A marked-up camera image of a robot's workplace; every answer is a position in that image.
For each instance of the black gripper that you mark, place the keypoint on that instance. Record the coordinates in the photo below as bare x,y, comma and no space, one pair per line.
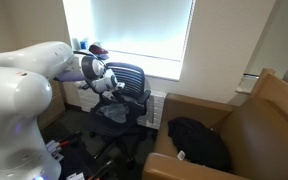
115,96

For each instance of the blue t-shirt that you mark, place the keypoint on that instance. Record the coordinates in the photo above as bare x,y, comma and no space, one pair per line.
117,113

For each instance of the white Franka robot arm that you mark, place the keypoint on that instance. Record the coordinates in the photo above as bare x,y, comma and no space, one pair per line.
17,93

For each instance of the black mesh office chair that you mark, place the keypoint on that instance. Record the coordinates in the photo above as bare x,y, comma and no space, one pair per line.
130,78

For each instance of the maroon object on windowsill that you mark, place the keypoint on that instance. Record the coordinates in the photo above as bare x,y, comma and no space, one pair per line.
99,51

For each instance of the blue bottle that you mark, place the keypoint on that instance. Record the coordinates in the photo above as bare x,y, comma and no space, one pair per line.
83,45

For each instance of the wooden dresser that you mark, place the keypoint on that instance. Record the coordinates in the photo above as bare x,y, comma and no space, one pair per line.
54,110

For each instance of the black long tool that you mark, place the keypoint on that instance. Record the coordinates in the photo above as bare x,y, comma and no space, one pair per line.
102,170

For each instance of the white small boxes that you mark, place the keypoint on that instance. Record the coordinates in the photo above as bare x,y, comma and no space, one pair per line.
54,150

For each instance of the white flat packet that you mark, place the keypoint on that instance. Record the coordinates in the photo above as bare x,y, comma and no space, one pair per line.
75,176

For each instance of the black garment with white label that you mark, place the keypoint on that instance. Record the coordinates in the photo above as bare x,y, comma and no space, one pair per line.
197,143

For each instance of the tan leather armchair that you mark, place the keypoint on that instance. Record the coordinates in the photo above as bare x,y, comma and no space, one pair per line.
267,133

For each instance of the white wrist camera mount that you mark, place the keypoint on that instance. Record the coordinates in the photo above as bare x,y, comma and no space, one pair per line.
120,85

